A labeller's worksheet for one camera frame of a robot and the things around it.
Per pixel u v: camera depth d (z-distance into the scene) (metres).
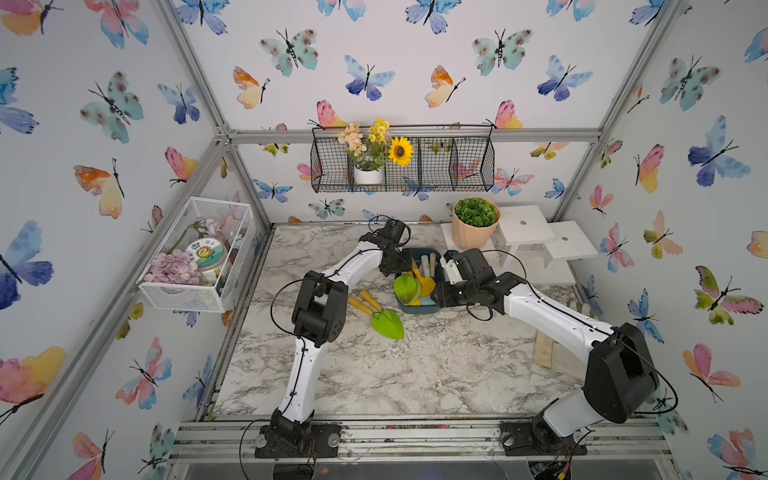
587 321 0.49
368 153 0.88
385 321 0.93
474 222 0.84
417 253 1.09
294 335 0.60
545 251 0.94
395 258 0.87
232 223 0.79
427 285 0.98
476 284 0.65
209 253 0.66
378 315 0.93
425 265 1.02
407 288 0.95
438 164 0.99
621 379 0.43
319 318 0.58
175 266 0.60
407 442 0.74
